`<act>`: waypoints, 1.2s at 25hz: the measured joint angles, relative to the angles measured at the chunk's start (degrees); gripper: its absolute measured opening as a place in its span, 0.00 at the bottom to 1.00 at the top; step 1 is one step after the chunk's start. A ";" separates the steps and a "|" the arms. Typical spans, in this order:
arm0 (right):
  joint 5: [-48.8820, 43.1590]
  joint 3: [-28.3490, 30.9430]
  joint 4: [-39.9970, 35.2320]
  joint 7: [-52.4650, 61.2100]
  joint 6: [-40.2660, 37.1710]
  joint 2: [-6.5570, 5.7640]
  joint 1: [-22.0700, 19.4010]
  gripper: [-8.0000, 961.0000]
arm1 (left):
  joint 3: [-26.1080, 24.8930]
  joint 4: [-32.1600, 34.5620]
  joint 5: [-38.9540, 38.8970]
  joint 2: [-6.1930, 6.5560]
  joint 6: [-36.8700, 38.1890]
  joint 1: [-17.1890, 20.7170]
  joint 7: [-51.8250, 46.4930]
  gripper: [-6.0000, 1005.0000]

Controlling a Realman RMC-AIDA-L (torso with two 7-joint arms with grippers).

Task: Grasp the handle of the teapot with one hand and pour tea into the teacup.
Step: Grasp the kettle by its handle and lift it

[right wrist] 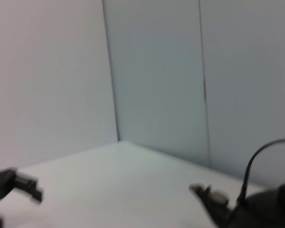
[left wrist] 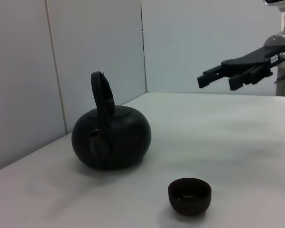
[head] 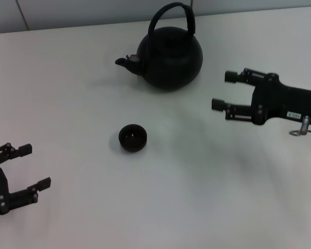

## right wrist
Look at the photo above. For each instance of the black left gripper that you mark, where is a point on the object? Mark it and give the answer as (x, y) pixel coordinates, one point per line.
(0, 185)

